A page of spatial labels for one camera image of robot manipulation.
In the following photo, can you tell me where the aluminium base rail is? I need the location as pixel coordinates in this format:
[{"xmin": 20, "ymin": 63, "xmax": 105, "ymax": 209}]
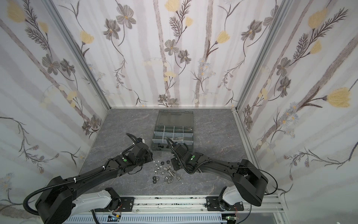
[{"xmin": 60, "ymin": 195, "xmax": 284, "ymax": 215}]

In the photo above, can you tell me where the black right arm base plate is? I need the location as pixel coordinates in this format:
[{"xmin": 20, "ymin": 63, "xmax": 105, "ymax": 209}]
[{"xmin": 204, "ymin": 197, "xmax": 244, "ymax": 212}]

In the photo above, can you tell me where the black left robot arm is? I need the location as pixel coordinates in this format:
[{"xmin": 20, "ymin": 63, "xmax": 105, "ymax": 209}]
[{"xmin": 22, "ymin": 133, "xmax": 153, "ymax": 224}]

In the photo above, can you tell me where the black corrugated cable hose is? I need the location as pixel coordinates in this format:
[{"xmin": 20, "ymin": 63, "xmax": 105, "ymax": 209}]
[{"xmin": 23, "ymin": 166, "xmax": 107, "ymax": 216}]

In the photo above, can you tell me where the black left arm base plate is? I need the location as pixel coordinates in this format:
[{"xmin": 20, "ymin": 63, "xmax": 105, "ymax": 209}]
[{"xmin": 118, "ymin": 197, "xmax": 135, "ymax": 212}]

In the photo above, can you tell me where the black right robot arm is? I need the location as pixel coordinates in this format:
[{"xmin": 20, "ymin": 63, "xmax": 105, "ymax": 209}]
[{"xmin": 166, "ymin": 138, "xmax": 269, "ymax": 207}]

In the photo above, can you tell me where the white slotted cable duct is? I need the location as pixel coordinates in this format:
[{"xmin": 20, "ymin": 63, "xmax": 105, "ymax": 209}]
[{"xmin": 65, "ymin": 214, "xmax": 227, "ymax": 224}]

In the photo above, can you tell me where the green plastic organizer box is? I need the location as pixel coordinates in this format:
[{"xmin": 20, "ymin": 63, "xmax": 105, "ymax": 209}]
[{"xmin": 151, "ymin": 110, "xmax": 194, "ymax": 151}]

